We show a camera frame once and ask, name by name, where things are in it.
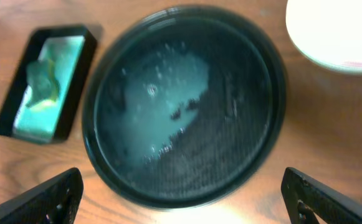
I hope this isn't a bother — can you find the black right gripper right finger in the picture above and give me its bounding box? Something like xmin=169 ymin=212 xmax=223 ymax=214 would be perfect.
xmin=281 ymin=167 xmax=362 ymax=224

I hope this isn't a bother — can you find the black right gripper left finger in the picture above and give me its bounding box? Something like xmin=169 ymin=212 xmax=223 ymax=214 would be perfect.
xmin=0 ymin=167 xmax=83 ymax=224

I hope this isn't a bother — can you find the yellow green sponge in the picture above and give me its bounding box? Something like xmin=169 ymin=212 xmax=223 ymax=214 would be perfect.
xmin=26 ymin=59 xmax=60 ymax=111

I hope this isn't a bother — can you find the white plate with green stain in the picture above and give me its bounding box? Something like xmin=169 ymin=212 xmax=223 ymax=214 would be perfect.
xmin=285 ymin=0 xmax=362 ymax=75

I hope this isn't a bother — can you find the round black tray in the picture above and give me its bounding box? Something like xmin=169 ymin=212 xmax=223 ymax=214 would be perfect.
xmin=82 ymin=5 xmax=287 ymax=210

